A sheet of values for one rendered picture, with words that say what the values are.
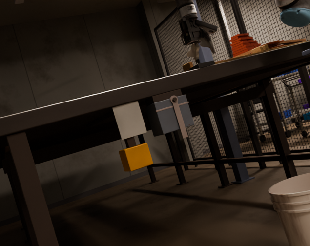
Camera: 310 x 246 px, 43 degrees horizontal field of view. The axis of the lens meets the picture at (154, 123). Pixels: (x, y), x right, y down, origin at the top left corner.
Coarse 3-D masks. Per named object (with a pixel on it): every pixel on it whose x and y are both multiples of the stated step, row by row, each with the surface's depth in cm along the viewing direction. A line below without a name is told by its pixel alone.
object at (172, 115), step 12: (156, 96) 144; (168, 96) 146; (180, 96) 146; (156, 108) 142; (168, 108) 144; (180, 108) 146; (156, 120) 144; (168, 120) 143; (180, 120) 144; (192, 120) 147; (156, 132) 147; (168, 132) 143
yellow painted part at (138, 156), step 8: (128, 144) 140; (144, 144) 139; (120, 152) 141; (128, 152) 136; (136, 152) 137; (144, 152) 138; (128, 160) 136; (136, 160) 137; (144, 160) 138; (128, 168) 137; (136, 168) 137
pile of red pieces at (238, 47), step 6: (234, 36) 279; (240, 36) 279; (246, 36) 285; (234, 42) 279; (240, 42) 276; (246, 42) 277; (252, 42) 284; (234, 48) 280; (240, 48) 276; (246, 48) 273; (252, 48) 277; (234, 54) 280
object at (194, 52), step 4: (192, 44) 178; (196, 44) 178; (192, 48) 179; (196, 48) 178; (188, 52) 178; (192, 52) 179; (196, 52) 180; (188, 56) 179; (192, 56) 180; (196, 56) 180; (196, 60) 181
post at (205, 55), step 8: (200, 16) 386; (200, 48) 383; (208, 48) 385; (200, 56) 387; (208, 56) 384; (216, 112) 388; (224, 112) 382; (224, 120) 381; (224, 128) 383; (232, 128) 384; (224, 136) 387; (232, 136) 382; (232, 144) 381; (232, 152) 381; (240, 152) 383; (232, 168) 389; (240, 168) 381; (240, 176) 380; (248, 176) 383
